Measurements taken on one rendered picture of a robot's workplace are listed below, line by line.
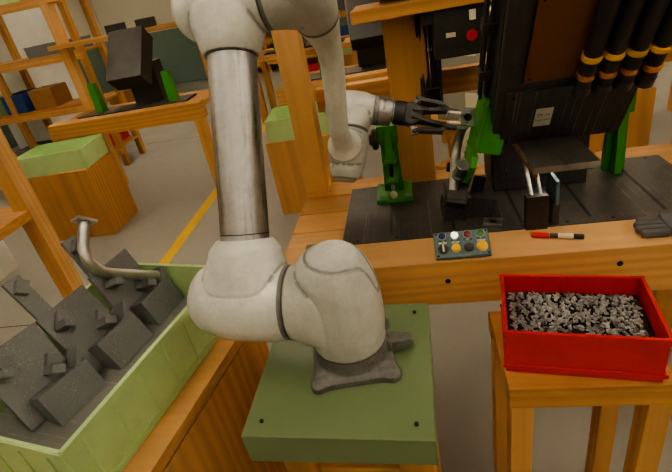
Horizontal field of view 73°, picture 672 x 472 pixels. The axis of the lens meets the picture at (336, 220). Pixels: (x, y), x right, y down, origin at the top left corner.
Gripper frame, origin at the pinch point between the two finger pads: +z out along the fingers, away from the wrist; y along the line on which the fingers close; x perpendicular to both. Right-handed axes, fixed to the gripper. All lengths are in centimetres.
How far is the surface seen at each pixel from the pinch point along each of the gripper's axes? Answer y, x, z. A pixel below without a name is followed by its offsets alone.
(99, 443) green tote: -98, -27, -72
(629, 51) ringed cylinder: 0.4, -38.6, 29.3
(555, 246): -37.7, -5.4, 27.9
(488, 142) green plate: -8.8, -4.8, 8.4
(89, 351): -83, -5, -91
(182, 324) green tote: -73, -9, -68
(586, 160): -18.4, -20.1, 28.9
